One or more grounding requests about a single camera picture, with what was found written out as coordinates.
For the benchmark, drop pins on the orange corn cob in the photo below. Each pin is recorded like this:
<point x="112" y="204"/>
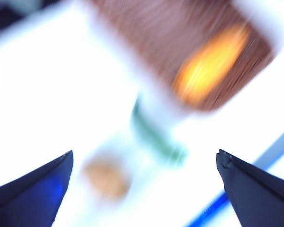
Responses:
<point x="208" y="66"/>

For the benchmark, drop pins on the tan potato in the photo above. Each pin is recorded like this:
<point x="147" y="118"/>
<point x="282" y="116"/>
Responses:
<point x="106" y="179"/>

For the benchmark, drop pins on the green cucumber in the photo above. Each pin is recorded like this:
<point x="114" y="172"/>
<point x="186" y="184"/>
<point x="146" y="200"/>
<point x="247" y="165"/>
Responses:
<point x="153" y="132"/>

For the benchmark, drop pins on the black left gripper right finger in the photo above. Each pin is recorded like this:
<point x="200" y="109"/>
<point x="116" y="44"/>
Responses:
<point x="262" y="198"/>

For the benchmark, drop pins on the brown woven wicker basket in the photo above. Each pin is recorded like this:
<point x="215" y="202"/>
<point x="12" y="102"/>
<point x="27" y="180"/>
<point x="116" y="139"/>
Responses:
<point x="156" y="35"/>

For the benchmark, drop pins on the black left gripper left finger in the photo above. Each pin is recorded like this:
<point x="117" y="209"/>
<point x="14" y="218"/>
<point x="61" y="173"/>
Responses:
<point x="26" y="198"/>

